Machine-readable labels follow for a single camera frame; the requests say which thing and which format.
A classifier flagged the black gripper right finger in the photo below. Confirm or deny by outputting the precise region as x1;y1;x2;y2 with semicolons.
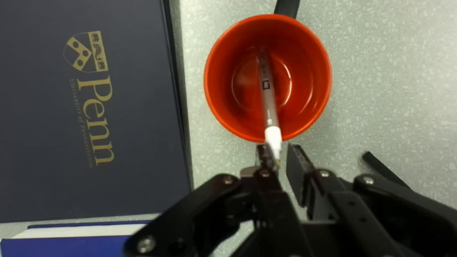
285;142;457;257

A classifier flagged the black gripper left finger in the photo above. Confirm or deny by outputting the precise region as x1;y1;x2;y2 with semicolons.
122;143;306;257

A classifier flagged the white pen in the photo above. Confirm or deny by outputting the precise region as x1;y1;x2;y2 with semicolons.
256;49;285;162

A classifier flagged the red mug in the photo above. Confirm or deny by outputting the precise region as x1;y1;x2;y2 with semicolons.
203;0;335;145

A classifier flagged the blue robotics book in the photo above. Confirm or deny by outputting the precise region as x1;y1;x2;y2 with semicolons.
0;220;162;257

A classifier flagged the navy Penn binder box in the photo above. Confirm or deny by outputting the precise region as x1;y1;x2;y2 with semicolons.
0;0;195;226

